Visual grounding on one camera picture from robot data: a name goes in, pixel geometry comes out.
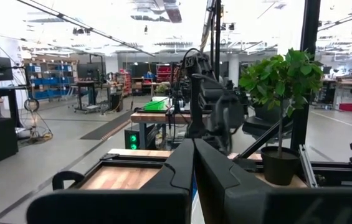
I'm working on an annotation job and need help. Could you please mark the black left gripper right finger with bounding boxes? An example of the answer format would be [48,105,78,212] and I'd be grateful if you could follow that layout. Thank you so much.
[194,138,352,224]

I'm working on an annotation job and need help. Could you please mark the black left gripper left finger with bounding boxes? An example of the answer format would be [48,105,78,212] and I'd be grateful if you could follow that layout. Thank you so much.
[26,138,196,224]

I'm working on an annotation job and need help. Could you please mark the shelf with red bins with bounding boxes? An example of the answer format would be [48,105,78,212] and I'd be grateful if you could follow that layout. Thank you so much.
[156,63,174,84]

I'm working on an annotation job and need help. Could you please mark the shelf rack with blue bins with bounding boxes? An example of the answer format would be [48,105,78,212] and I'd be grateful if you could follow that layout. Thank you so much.
[22,58,79,102]

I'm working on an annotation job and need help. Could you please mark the black office chair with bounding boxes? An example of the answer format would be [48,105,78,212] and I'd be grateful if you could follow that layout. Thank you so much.
[242,104,293,139]

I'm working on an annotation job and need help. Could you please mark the black box with green lights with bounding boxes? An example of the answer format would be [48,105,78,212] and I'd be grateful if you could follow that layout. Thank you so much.
[123,128,141,151]

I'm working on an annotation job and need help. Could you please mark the green tree in black pot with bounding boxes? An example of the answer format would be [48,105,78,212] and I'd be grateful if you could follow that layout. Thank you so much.
[239,48,325,187]

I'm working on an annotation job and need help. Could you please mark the wooden top workbench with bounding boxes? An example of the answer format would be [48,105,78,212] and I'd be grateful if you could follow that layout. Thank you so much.
[130,111,212,151]

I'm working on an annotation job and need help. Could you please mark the bright green tray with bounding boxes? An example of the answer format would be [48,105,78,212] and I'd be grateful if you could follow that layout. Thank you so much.
[143,99,168,112]

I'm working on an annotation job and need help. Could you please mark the black floor mat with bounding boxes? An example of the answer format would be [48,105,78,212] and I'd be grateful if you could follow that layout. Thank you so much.
[80,110,135,141]

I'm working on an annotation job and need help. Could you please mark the black waste bin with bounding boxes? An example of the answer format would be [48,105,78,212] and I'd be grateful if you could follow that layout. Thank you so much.
[110,92,124,113]

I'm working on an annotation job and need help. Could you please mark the distant robot workbench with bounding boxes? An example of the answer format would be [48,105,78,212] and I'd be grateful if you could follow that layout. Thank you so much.
[315,76,352,109]

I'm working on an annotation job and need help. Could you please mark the black rolling desk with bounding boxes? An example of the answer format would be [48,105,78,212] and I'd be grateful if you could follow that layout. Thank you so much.
[71,80,123,114]

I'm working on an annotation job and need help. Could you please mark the black desk monitor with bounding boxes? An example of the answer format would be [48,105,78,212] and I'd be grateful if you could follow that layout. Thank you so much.
[76,63,104,80]

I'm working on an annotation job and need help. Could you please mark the black standing desk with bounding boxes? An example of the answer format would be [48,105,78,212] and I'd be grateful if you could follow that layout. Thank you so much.
[0,85,29,129]

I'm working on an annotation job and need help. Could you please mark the silver aluminium rail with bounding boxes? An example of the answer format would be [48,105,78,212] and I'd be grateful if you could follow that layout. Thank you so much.
[298,144,319,188]

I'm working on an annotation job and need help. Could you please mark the black table edge handle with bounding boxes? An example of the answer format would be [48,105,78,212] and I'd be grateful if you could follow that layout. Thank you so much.
[52,170,85,191]

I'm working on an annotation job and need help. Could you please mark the black aluminium rig frame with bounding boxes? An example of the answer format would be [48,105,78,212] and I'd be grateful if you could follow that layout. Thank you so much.
[49,0,352,191]

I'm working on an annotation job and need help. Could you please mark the tangled floor cables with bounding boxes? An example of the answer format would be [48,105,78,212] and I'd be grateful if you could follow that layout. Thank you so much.
[16,98,54,144]

